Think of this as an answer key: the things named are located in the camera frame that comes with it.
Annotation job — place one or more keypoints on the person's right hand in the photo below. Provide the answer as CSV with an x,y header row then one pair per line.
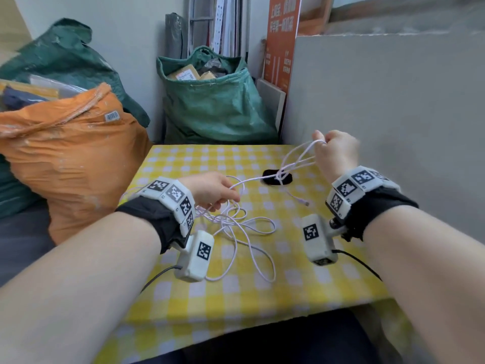
x,y
335,151

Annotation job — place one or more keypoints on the person's left hand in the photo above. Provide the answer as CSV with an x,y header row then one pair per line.
x,y
208,189

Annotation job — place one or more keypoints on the person's right forearm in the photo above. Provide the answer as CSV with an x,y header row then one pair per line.
x,y
428,284

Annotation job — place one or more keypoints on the person's left forearm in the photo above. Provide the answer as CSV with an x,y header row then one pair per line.
x,y
68,291

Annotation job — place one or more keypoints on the person's legs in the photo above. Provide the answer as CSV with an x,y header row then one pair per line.
x,y
284,341

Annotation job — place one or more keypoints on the white marker wrist band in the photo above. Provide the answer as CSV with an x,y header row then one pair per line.
x,y
166,193
352,187

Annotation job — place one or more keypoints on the large grey board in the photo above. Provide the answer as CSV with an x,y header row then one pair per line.
x,y
398,121

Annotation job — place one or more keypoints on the small pale leaning board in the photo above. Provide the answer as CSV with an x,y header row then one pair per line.
x,y
271,98

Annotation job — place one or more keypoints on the upright open green sack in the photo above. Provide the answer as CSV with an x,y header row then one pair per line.
x,y
219,106

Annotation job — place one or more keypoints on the yellow checkered tablecloth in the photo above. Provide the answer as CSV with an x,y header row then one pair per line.
x,y
235,299

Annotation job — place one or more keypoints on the small plain cardboard box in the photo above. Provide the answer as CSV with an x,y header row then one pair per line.
x,y
207,75

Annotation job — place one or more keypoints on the labelled cardboard box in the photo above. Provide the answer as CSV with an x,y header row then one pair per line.
x,y
183,73

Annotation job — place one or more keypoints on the orange poster board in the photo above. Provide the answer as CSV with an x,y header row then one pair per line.
x,y
282,41

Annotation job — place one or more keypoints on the grey plastic parcel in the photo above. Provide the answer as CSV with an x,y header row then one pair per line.
x,y
216,66

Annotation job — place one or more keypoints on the orange woven sack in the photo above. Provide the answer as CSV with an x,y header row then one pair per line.
x,y
75,159

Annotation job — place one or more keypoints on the grey folded cover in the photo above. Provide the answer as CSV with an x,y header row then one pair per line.
x,y
175,35

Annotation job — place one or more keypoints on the bundle of leaning boards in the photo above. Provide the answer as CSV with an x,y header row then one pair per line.
x,y
236,24

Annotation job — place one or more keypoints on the clear plastic parcel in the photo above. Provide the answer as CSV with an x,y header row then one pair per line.
x,y
57,85

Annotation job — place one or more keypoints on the tall crumpled green sack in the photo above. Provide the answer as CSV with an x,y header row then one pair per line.
x,y
75,56

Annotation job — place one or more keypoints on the dark green woven sack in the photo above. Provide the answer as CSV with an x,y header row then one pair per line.
x,y
15,193

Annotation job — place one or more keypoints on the yellow flat parcel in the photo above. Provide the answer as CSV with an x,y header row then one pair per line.
x,y
30,90

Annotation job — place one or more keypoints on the dark blue parcel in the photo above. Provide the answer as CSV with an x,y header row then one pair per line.
x,y
22,100

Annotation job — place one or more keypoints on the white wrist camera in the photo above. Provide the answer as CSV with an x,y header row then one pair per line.
x,y
193,257
316,238

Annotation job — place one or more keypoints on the brown wooden frame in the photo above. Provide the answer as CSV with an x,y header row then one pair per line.
x,y
316,22

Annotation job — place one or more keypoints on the grey metal frame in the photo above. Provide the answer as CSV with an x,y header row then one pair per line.
x,y
199,19

